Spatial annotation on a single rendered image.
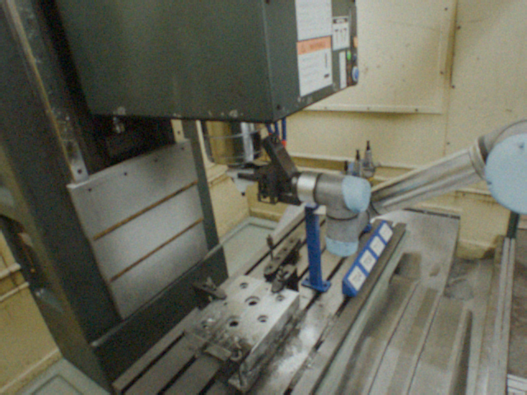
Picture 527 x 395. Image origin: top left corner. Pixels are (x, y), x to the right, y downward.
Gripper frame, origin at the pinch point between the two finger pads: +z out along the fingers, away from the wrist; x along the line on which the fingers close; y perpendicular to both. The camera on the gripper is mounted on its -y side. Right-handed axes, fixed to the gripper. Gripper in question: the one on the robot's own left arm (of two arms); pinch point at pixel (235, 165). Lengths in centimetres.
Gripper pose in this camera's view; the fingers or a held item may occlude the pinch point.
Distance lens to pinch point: 95.7
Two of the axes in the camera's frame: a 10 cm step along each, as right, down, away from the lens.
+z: -8.3, -1.7, 5.4
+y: 0.9, 9.0, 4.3
